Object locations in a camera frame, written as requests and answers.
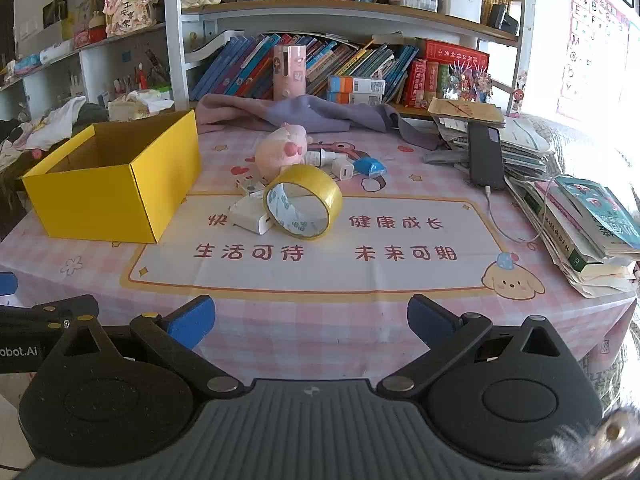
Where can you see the alphabet wall poster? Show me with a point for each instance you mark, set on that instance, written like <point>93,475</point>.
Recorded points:
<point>590,45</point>

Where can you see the yellow tape roll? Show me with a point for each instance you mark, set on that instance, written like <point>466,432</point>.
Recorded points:
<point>320,180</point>

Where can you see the white charger block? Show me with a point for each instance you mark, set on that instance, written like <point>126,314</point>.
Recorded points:
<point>247,212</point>

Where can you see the purple cloth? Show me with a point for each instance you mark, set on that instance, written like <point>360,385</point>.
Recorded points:
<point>320,112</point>

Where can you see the yellow cardboard box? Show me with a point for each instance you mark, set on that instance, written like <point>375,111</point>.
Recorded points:
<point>100,200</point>

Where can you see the grey fluffy cuff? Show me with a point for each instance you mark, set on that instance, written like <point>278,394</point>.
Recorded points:
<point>575,445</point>

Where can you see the cream cloth bundle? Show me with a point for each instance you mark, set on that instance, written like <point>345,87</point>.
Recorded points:
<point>135,105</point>

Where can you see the stack of books and papers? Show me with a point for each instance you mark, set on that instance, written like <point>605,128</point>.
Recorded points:
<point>565,240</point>

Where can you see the pink plush pig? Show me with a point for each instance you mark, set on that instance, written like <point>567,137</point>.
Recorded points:
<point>280,152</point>

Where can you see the red flat boxed book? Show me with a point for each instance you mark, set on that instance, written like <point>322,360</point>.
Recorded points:
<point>452,55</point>

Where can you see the wide red dictionary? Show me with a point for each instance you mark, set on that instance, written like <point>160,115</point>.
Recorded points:
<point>414,82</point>

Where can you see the small cartoon standee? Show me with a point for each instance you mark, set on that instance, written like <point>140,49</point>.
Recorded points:
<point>517,100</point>

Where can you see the white printed shirt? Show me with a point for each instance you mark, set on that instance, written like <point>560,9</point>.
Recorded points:
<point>55,122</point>

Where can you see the pink cylindrical gadget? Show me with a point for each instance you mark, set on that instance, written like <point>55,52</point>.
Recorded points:
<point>290,72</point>

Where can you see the white plug adapter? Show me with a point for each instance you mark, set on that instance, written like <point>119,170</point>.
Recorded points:
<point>344,170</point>

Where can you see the brown envelope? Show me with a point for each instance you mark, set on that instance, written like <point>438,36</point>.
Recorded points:
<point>465,110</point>

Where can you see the row of slanted picture books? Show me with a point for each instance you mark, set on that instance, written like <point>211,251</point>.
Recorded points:
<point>240,67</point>

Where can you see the pink doll ornament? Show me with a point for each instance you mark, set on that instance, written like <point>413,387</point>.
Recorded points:
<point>130,7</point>

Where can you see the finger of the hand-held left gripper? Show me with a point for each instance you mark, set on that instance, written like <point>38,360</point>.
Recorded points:
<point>45,312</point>
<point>7,284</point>

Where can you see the teal cover book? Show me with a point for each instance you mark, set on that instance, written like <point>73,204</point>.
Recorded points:
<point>600,210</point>

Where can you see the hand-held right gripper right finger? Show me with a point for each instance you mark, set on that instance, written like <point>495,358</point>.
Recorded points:
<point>431,319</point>

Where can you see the small white printed box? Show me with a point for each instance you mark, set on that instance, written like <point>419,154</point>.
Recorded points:
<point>248,186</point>

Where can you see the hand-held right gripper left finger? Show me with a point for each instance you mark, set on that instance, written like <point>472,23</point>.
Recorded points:
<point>192,320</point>

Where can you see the dark jacket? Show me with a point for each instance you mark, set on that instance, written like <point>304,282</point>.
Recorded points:
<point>95,112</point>

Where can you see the black desk device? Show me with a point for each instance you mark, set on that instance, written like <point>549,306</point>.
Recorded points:
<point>502,20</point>

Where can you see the narrow red dictionary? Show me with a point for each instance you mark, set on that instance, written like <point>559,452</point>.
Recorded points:
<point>432,82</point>

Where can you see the grey flat case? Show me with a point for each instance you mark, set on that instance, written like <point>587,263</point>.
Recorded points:
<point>445,157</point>

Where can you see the black phone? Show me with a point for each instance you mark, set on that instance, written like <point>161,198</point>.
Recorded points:
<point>485,157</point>

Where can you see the white bookshelf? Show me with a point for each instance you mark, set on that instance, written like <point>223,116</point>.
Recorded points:
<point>300,14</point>

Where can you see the colourful figurine cluster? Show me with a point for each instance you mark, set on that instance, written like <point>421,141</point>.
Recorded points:
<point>470,80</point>

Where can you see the blue packet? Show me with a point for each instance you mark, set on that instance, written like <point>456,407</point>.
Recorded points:
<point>370,166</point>

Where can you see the white spray bottle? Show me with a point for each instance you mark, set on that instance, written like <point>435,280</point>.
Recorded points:
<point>315,158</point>

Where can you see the green dictionary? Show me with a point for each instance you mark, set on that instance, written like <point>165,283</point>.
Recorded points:
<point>443,80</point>

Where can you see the brown fuzzy garment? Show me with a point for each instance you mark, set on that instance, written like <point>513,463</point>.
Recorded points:
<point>10,195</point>

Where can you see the orange and white carton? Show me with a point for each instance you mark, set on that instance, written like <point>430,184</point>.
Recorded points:
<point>355,100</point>
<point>357,85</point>

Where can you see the white side shelf unit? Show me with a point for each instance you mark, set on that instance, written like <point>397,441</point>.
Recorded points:
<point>95,67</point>

